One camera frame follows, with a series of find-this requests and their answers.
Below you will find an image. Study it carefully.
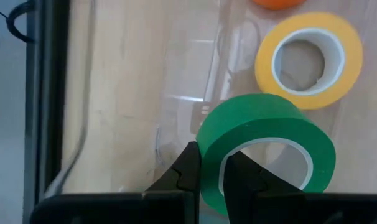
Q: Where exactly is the clear plastic bin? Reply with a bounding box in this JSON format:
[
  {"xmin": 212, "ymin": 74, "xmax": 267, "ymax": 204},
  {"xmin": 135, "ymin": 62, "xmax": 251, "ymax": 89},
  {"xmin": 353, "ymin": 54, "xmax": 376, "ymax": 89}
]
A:
[{"xmin": 44, "ymin": 0, "xmax": 377, "ymax": 224}]

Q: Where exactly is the green tape roll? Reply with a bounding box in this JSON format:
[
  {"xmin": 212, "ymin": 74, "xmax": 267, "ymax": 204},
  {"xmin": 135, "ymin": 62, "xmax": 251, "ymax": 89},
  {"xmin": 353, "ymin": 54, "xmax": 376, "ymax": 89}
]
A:
[{"xmin": 195, "ymin": 93, "xmax": 337, "ymax": 217}]

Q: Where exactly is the orange tape roll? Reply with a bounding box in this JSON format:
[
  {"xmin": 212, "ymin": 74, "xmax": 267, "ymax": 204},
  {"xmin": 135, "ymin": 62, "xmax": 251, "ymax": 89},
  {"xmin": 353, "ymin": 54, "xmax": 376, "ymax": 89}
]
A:
[{"xmin": 252, "ymin": 0, "xmax": 307, "ymax": 11}]

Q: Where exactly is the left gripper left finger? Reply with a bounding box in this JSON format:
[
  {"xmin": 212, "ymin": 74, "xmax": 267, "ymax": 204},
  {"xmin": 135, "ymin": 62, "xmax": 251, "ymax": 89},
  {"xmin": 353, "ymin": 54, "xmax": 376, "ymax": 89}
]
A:
[{"xmin": 144, "ymin": 141, "xmax": 203, "ymax": 224}]

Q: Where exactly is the yellow tape roll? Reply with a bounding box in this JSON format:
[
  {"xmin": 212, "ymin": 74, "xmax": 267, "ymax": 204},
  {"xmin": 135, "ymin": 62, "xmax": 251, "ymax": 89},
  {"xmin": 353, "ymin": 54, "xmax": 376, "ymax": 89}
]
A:
[{"xmin": 254, "ymin": 11, "xmax": 364, "ymax": 110}]

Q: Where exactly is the black coiled floor cable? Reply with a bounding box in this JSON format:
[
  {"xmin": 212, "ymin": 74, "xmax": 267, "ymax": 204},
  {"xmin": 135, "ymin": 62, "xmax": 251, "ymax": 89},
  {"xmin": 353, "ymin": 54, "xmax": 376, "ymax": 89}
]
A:
[{"xmin": 6, "ymin": 1, "xmax": 36, "ymax": 44}]

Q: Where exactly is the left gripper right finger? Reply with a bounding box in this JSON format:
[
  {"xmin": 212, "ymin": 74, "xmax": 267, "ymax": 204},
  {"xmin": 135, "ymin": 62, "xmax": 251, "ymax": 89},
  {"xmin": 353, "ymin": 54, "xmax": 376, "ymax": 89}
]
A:
[{"xmin": 223, "ymin": 151, "xmax": 305, "ymax": 224}]

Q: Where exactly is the black aluminium frame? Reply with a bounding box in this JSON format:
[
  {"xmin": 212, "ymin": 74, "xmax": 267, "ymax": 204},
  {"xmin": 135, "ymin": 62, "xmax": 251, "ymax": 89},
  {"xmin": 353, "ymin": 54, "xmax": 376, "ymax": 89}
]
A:
[{"xmin": 23, "ymin": 0, "xmax": 72, "ymax": 224}]

